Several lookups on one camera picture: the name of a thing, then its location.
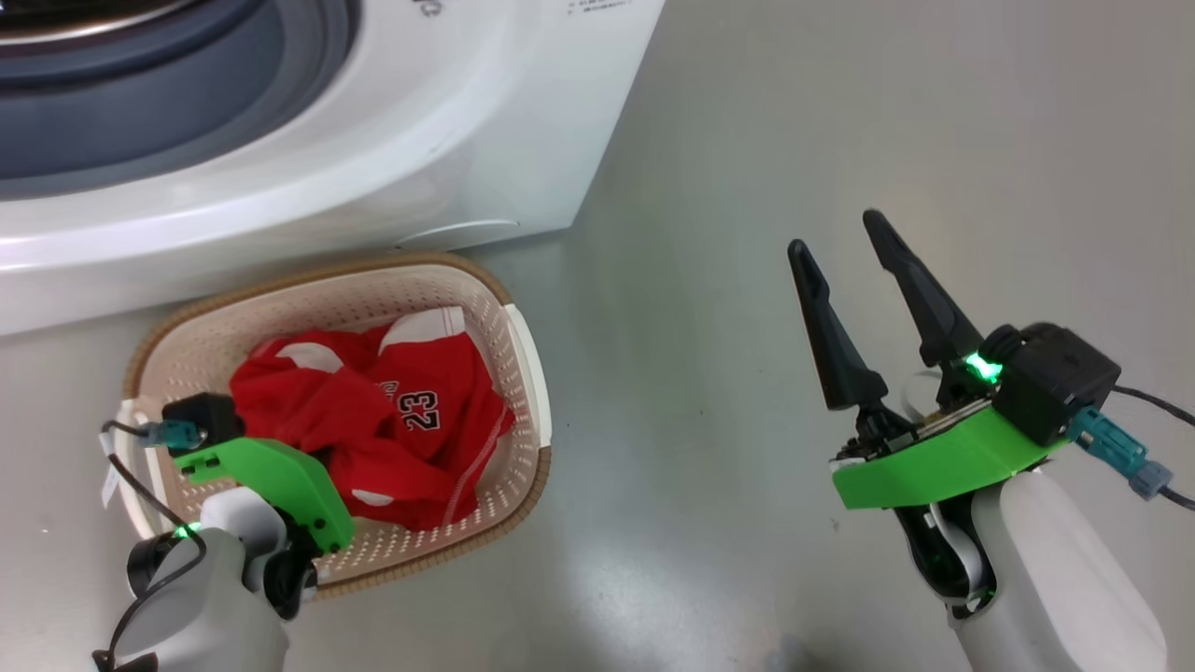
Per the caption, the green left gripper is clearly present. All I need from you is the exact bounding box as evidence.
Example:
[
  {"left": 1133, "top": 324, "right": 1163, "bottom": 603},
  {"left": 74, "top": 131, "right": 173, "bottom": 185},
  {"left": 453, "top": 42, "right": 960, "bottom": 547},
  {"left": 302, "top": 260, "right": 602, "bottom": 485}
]
[{"left": 172, "top": 436, "right": 357, "bottom": 623}]

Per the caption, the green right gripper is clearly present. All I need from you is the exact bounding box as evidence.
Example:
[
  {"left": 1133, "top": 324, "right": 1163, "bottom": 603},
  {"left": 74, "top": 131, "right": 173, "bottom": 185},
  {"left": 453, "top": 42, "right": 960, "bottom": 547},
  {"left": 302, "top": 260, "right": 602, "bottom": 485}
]
[{"left": 786, "top": 208, "right": 1071, "bottom": 609}]

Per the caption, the red basketball jersey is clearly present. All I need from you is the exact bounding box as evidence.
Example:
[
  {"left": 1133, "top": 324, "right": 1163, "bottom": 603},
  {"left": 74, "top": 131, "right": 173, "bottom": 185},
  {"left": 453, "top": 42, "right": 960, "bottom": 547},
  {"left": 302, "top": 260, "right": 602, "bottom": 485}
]
[{"left": 229, "top": 305, "right": 517, "bottom": 532}]

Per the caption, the cream perforated basket brown rim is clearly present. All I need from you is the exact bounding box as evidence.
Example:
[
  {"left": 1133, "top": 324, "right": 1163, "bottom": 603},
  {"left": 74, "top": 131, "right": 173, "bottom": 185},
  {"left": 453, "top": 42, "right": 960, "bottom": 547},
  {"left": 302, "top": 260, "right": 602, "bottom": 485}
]
[{"left": 100, "top": 251, "right": 555, "bottom": 600}]

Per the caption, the white front-load washing machine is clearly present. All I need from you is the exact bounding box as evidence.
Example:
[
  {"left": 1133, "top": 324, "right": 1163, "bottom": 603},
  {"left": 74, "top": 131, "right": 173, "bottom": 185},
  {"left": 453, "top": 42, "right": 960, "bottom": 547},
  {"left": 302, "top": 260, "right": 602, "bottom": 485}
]
[{"left": 0, "top": 0, "right": 668, "bottom": 338}]

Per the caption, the grey rubber door gasket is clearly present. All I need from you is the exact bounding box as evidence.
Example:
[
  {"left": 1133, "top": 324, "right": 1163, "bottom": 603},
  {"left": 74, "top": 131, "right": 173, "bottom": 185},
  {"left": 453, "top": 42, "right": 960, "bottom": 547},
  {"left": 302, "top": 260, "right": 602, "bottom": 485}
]
[{"left": 0, "top": 0, "right": 361, "bottom": 203}]

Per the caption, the steel perforated washer drum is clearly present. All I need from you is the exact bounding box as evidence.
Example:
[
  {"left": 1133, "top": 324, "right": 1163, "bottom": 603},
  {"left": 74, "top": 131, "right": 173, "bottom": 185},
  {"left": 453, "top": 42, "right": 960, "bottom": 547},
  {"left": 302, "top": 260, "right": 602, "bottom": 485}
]
[{"left": 0, "top": 0, "right": 203, "bottom": 44}]

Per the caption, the round white filter cover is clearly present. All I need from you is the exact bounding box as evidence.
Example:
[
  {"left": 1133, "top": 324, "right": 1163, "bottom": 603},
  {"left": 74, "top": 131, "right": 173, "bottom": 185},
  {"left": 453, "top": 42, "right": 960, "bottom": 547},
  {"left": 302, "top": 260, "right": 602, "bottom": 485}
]
[{"left": 396, "top": 218, "right": 522, "bottom": 252}]

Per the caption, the teal left camera connector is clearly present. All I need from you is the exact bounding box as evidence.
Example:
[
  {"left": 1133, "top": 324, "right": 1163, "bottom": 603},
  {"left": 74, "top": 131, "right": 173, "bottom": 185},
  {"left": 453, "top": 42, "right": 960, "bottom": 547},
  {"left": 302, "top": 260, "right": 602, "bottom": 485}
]
[{"left": 139, "top": 420, "right": 209, "bottom": 452}]

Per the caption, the teal camera connector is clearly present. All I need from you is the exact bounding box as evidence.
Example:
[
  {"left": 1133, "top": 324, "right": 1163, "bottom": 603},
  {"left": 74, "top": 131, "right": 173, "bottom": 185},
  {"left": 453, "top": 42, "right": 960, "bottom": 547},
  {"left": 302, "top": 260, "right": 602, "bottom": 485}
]
[
  {"left": 139, "top": 420, "right": 209, "bottom": 452},
  {"left": 1066, "top": 405, "right": 1174, "bottom": 501}
]

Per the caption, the black left camera cable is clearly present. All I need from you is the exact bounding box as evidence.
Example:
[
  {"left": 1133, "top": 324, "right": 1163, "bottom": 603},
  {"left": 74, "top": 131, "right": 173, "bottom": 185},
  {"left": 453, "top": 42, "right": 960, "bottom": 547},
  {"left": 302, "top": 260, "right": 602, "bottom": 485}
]
[{"left": 92, "top": 419, "right": 208, "bottom": 672}]

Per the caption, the black camera cable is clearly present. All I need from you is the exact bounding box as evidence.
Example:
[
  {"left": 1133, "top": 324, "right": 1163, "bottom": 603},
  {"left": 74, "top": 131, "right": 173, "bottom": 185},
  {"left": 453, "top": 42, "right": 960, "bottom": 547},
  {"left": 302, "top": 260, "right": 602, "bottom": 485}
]
[
  {"left": 92, "top": 419, "right": 208, "bottom": 672},
  {"left": 1110, "top": 384, "right": 1195, "bottom": 511}
]

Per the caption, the teal right camera connector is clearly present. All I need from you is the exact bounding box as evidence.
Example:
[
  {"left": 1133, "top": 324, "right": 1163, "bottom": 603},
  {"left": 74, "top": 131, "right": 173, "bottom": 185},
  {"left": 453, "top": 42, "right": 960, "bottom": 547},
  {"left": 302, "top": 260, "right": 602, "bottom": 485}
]
[{"left": 1066, "top": 405, "right": 1174, "bottom": 501}]

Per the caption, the black right camera cable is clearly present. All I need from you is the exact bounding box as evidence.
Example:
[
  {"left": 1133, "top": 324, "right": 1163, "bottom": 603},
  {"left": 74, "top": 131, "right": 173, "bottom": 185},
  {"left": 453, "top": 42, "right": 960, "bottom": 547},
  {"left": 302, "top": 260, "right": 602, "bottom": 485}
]
[{"left": 1110, "top": 384, "right": 1195, "bottom": 511}]

